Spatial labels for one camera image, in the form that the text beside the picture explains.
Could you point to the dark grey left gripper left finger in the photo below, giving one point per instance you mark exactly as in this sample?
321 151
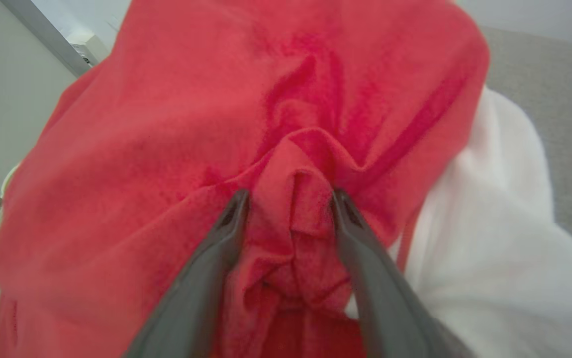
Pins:
191 298

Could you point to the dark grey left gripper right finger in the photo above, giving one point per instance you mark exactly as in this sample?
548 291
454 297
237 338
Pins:
385 308

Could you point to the red T-shirt with white sleeves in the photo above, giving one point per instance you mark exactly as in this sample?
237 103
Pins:
166 124

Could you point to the white cloth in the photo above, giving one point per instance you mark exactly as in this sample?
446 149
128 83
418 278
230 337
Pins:
564 124

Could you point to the white wall box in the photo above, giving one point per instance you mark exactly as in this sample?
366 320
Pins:
89 47

